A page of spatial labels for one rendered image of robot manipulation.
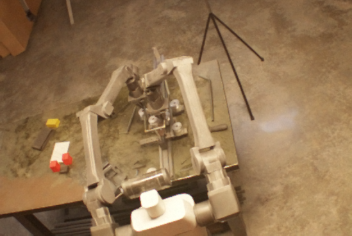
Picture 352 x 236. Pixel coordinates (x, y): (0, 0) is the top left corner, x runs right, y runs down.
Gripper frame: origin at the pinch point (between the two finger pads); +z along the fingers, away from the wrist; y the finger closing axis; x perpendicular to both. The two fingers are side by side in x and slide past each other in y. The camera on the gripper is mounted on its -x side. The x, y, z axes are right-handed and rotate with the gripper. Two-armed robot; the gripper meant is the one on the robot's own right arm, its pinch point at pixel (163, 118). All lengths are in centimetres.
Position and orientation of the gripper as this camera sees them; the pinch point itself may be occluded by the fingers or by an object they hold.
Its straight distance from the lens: 234.2
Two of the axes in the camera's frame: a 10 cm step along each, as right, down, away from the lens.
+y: -9.5, 2.5, 1.8
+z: 3.1, 6.8, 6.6
